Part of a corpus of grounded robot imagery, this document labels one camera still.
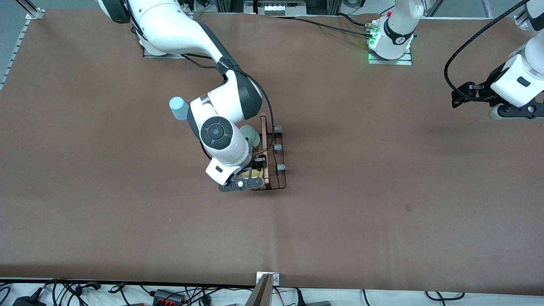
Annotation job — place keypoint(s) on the light blue plastic cup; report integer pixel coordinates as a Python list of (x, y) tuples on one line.
[(178, 108)]

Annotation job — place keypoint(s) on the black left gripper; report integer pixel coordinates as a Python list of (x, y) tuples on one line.
[(485, 90)]

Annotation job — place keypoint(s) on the brown table cover sheet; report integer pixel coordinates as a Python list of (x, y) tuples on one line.
[(297, 233)]

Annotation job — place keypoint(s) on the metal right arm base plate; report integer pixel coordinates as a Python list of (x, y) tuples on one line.
[(153, 54)]

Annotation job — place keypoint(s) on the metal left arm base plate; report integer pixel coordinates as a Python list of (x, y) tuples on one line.
[(406, 61)]

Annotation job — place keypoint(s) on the grey electrical module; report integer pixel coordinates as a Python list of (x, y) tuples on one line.
[(276, 6)]

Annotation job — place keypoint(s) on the perforated aluminium rail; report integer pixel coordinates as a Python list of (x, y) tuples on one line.
[(15, 46)]

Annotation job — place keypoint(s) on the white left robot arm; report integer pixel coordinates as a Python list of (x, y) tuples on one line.
[(525, 76)]

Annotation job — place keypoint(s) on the small metal edge bracket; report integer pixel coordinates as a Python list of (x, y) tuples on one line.
[(274, 278)]

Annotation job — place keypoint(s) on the yellow plastic cup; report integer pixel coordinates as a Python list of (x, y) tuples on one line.
[(251, 173)]

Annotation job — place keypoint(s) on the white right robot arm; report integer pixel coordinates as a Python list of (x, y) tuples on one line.
[(221, 106)]

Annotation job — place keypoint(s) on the black power adapter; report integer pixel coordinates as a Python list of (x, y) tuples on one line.
[(27, 301)]

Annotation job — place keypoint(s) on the aluminium corner profile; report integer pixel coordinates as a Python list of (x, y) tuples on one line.
[(520, 19)]

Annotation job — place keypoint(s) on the brown slanted post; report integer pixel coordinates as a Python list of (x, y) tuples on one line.
[(260, 293)]

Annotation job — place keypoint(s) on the grey connector box orange levers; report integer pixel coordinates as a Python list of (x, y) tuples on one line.
[(169, 296)]

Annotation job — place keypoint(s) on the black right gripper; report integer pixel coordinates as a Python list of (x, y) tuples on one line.
[(257, 162)]

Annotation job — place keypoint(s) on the pale green plastic cup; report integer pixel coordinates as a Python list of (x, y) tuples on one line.
[(251, 137)]

